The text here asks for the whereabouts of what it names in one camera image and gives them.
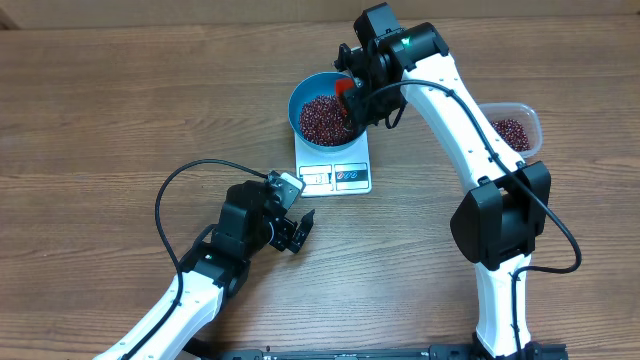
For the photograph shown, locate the red scoop blue handle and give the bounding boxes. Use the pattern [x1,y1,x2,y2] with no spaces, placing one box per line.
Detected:
[334,77,355,117]

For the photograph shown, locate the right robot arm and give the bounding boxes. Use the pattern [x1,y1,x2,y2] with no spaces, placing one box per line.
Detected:
[334,18,551,359]

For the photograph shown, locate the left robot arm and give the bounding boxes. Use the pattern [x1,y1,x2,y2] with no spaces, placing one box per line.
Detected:
[97,173,314,360]

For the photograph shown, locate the beans in blue bowl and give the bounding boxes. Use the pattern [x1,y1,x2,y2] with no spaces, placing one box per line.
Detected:
[299,95,356,147]

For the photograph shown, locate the blue bowl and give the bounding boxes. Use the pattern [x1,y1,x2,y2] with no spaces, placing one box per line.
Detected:
[288,72,366,141]

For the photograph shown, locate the white digital kitchen scale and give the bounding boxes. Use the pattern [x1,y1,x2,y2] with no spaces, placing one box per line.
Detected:
[295,132,373,197]

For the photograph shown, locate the red adzuki beans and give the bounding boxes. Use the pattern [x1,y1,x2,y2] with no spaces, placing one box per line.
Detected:
[491,119,531,152]

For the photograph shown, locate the clear plastic container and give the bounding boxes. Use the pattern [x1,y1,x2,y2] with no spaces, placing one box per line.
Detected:
[480,102,544,158]

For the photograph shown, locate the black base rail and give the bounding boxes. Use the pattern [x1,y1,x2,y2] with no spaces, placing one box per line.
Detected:
[189,339,570,360]

